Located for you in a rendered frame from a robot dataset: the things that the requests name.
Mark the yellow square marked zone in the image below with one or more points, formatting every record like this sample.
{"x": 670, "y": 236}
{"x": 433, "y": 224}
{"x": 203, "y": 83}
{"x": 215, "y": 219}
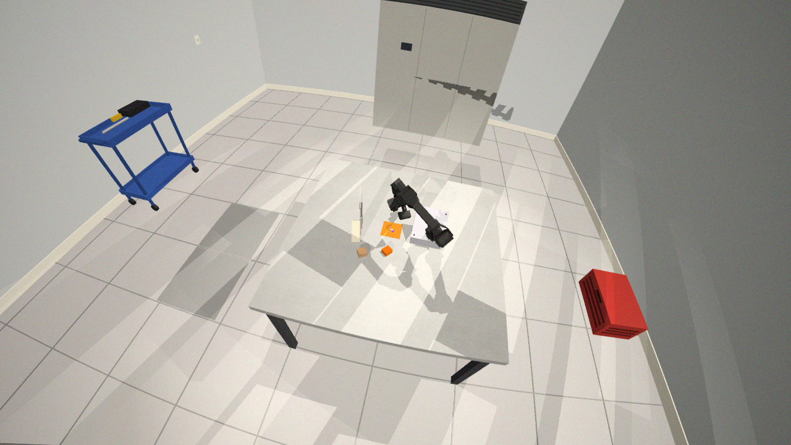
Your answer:
{"x": 387, "y": 232}

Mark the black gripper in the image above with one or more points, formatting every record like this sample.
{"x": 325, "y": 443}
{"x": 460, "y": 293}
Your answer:
{"x": 404, "y": 214}

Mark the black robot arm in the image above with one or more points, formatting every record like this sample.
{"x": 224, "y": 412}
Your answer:
{"x": 407, "y": 196}

